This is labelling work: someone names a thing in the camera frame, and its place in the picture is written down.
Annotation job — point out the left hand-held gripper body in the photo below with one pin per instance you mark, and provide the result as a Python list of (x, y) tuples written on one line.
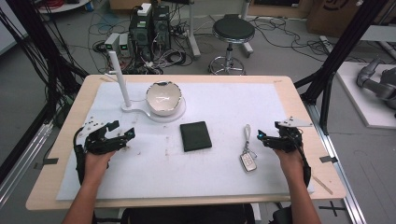
[(99, 143)]

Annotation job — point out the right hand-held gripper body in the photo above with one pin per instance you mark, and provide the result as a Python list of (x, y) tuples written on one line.
[(288, 140)]

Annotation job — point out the black wallet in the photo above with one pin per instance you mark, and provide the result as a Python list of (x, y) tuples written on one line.
[(195, 136)]

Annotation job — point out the person's left hand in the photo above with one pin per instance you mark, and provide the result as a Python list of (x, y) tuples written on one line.
[(96, 166)]

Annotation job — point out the person's right hand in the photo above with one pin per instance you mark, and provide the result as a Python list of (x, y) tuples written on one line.
[(291, 166)]

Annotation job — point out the wooden table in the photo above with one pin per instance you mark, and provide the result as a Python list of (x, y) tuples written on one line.
[(320, 146)]

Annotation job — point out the black tape strip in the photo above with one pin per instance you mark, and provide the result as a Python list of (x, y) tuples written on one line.
[(328, 159), (46, 162)]

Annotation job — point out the thin wooden stick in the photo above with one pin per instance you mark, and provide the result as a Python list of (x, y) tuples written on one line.
[(322, 185)]

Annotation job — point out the white foam mat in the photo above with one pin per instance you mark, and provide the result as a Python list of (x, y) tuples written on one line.
[(218, 174)]

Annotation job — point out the white platform board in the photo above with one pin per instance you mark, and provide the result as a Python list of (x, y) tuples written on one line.
[(361, 105)]

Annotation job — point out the white power supply box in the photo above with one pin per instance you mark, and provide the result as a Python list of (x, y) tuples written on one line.
[(112, 42), (124, 45)]

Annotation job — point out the black tape cross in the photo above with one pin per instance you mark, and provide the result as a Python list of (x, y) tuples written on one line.
[(333, 208)]

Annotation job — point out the white desk leg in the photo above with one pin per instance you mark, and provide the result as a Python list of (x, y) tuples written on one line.
[(193, 31), (247, 46)]

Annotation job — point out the black computer tower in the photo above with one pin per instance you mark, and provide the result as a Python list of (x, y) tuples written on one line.
[(140, 37), (161, 28)]

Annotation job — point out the black round stool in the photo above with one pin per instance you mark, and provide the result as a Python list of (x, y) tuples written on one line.
[(233, 29)]

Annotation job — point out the white box on tower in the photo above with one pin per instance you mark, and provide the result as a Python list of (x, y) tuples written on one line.
[(144, 9)]

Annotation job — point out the brown cardboard box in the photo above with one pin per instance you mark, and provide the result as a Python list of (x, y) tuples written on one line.
[(333, 17)]

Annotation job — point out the white stand with post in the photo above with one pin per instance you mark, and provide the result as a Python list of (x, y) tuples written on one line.
[(122, 84)]

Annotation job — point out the aluminium rail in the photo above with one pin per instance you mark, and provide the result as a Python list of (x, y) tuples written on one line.
[(21, 165), (339, 174)]

